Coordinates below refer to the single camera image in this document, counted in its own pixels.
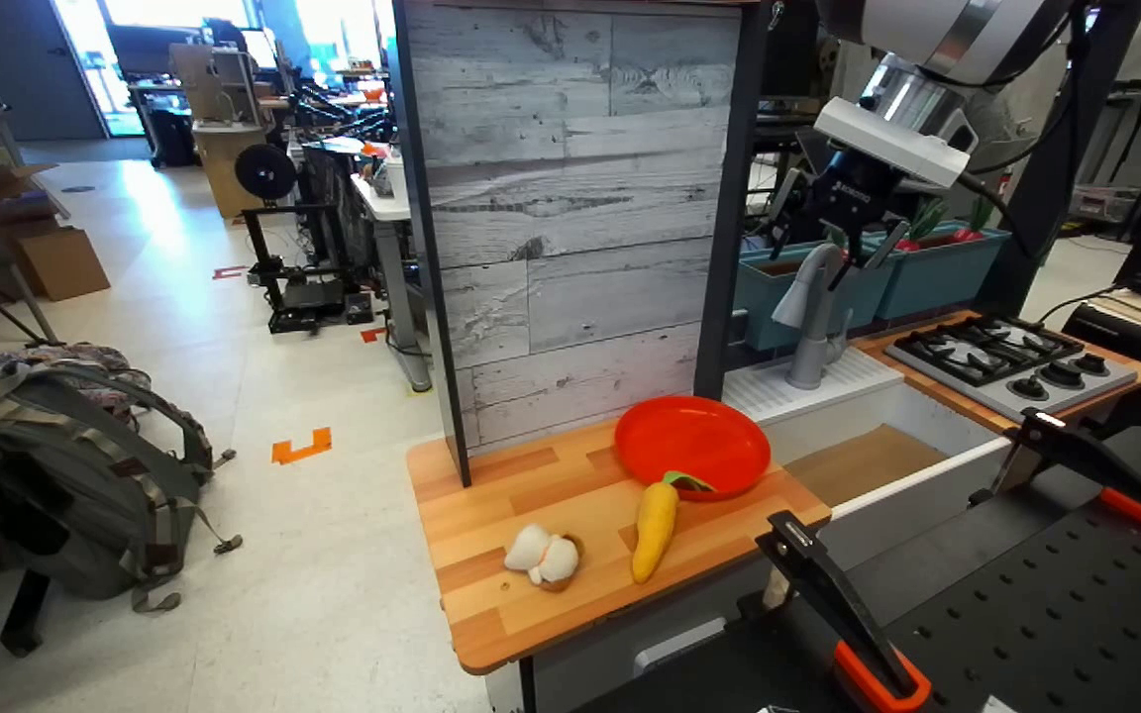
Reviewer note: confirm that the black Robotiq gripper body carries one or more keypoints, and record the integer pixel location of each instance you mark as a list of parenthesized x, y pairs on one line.
[(860, 185)]

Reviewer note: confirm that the grey toy faucet spout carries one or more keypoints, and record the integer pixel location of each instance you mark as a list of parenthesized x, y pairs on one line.
[(815, 320)]

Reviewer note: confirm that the yellow stuffed carrot green leaves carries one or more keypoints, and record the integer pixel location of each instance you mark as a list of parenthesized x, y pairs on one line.
[(656, 528)]

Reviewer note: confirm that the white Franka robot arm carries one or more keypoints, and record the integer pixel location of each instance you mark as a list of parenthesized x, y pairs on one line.
[(954, 44)]

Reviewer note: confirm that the wooden stove counter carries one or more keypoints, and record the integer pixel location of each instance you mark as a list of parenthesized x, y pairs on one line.
[(899, 363)]

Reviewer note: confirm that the red round plate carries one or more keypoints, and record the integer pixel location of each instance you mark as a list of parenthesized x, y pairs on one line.
[(695, 442)]

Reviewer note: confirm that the white stuffed mushroom toy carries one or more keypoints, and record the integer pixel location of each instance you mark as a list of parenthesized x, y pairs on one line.
[(540, 557)]

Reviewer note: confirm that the teal plastic bin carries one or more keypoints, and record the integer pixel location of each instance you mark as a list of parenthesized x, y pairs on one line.
[(793, 298), (954, 269)]

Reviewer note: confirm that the toy gas stove top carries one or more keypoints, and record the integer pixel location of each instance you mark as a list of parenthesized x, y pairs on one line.
[(1012, 363)]

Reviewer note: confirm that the white toy sink basin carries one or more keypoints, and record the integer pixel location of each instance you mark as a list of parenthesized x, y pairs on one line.
[(849, 438)]

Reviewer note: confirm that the grey wood-look backsplash panel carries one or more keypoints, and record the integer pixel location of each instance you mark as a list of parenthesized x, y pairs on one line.
[(571, 224)]

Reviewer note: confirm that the black orange bar clamp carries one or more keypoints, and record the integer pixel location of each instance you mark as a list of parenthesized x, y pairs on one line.
[(1098, 469), (849, 619)]

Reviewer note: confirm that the wooden cutting board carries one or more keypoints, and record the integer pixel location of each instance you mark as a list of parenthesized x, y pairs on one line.
[(534, 528)]

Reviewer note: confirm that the black perforated work table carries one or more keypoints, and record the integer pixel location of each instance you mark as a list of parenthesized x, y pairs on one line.
[(1061, 609)]

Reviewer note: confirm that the black metal stand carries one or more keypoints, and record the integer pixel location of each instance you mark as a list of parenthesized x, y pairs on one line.
[(299, 281)]

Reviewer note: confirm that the brown cardboard box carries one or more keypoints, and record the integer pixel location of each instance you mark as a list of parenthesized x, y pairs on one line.
[(56, 264)]

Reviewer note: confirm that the grey backpack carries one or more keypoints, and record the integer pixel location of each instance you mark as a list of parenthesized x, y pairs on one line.
[(69, 460)]

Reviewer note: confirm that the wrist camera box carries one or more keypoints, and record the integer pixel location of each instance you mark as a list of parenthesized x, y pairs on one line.
[(893, 141)]

